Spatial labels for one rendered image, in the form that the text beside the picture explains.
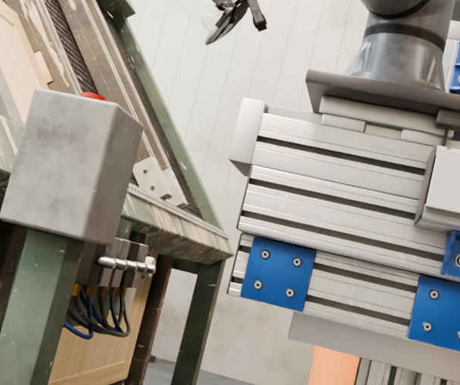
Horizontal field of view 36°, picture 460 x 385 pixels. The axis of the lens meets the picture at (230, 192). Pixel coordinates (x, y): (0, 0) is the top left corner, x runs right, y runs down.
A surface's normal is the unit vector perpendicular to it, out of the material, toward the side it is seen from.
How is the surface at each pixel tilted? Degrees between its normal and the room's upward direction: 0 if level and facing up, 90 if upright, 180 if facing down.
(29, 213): 90
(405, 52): 73
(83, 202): 90
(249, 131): 90
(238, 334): 90
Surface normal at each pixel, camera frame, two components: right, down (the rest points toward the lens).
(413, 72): 0.21, -0.36
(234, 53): -0.18, -0.14
